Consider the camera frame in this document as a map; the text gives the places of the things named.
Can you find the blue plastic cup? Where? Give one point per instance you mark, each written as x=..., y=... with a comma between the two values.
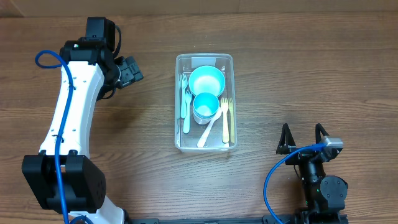
x=205, y=105

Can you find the pink plastic spoon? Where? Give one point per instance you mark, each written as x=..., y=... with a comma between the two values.
x=206, y=133

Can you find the green plastic cup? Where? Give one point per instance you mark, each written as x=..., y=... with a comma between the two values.
x=199, y=118

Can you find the yellow plastic fork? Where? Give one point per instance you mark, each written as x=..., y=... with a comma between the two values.
x=224, y=108

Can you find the clear plastic container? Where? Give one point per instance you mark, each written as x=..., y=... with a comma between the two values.
x=187, y=63

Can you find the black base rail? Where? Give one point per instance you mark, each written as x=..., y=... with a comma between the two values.
x=266, y=219

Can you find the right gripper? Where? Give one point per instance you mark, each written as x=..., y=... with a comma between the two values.
x=284, y=145

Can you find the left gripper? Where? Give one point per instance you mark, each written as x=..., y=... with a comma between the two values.
x=128, y=70

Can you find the pale green plastic fork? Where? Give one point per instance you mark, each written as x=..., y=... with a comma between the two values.
x=184, y=84

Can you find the pink plastic cup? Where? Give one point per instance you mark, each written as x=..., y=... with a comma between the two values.
x=203, y=122

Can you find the light blue plastic fork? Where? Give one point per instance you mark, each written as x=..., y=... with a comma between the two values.
x=186, y=123

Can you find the blue plastic bowl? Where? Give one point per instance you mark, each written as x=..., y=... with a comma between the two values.
x=207, y=79

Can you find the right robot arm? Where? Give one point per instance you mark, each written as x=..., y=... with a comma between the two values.
x=324, y=194

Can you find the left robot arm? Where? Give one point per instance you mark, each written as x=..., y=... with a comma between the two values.
x=61, y=175

